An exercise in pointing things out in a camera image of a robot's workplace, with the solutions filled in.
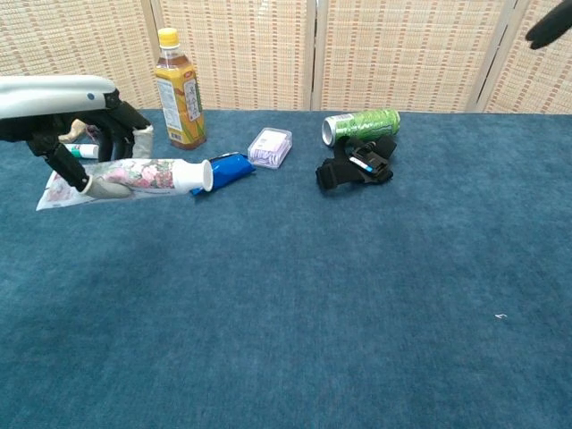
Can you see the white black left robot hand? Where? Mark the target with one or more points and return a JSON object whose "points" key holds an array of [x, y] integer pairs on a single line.
{"points": [[53, 96]]}

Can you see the blue snack packet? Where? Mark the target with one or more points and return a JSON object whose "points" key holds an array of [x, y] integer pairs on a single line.
{"points": [[230, 172]]}

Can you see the bamboo folding screen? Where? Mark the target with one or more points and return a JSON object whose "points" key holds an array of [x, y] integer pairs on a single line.
{"points": [[259, 53]]}

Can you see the green drink can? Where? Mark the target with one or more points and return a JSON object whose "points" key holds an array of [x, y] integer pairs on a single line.
{"points": [[368, 124]]}

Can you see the white green glue stick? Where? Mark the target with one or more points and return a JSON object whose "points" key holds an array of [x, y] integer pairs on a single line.
{"points": [[85, 151]]}

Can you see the blue carpet table cover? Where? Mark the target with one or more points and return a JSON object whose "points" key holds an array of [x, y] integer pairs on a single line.
{"points": [[313, 290]]}

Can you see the floral white toothpaste tube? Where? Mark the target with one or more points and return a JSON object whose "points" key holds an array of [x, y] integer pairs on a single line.
{"points": [[179, 176]]}

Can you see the yellow-capped tea bottle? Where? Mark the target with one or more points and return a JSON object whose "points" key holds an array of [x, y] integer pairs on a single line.
{"points": [[181, 103]]}

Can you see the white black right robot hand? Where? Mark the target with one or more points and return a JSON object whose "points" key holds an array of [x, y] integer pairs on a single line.
{"points": [[552, 24]]}

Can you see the dark red grape bunch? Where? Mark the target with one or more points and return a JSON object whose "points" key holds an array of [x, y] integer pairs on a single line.
{"points": [[93, 131]]}

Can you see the clear plastic box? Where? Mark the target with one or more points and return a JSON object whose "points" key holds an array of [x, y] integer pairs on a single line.
{"points": [[269, 147]]}

